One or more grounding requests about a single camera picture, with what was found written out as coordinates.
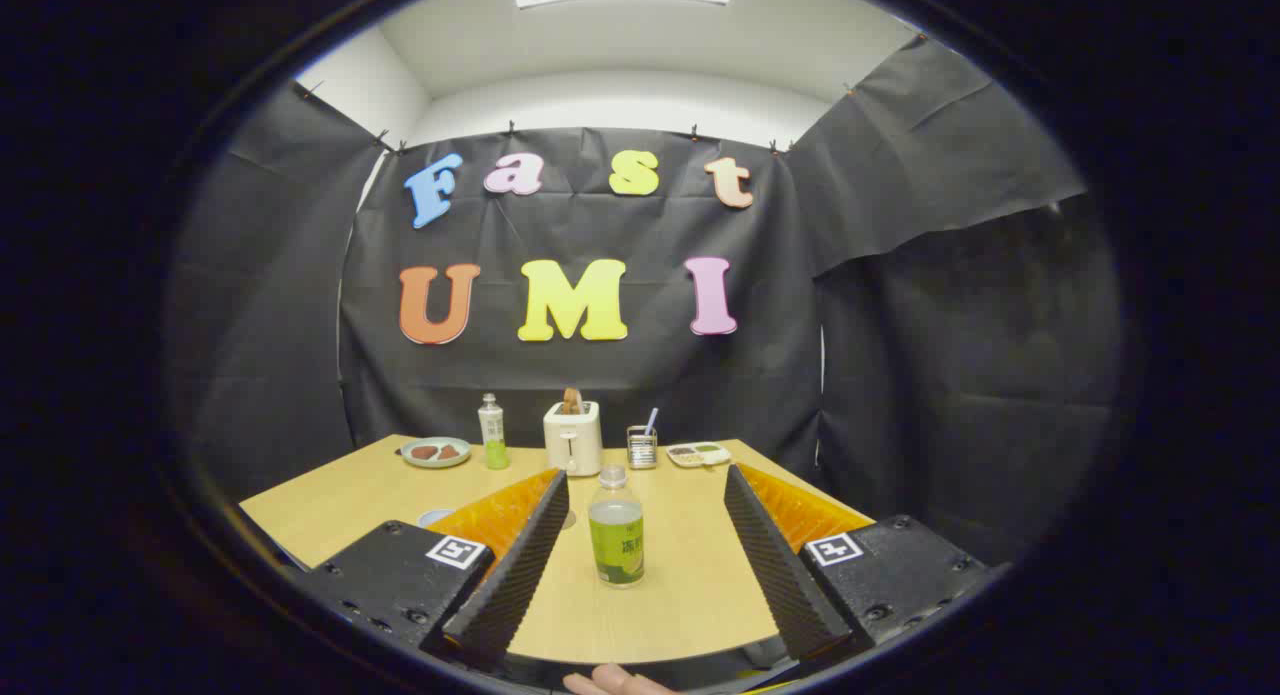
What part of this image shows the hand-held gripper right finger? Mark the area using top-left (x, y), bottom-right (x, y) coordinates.
top-left (722, 463), bottom-right (1011, 666)

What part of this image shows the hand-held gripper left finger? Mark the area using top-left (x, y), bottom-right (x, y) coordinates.
top-left (300, 467), bottom-right (571, 668)

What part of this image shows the green label juice bottle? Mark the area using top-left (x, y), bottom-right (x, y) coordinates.
top-left (588, 465), bottom-right (646, 588)

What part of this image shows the slim white green bottle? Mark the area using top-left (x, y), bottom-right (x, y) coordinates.
top-left (477, 393), bottom-right (511, 471)

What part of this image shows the wooden table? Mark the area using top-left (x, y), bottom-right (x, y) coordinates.
top-left (240, 434), bottom-right (877, 666)

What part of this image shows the pale green plate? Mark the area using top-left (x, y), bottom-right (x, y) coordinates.
top-left (401, 437), bottom-right (472, 469)

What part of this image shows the white divided food plate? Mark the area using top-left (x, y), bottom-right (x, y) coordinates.
top-left (666, 442), bottom-right (732, 469)

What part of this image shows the white toaster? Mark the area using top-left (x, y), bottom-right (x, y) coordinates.
top-left (543, 401), bottom-right (604, 477)

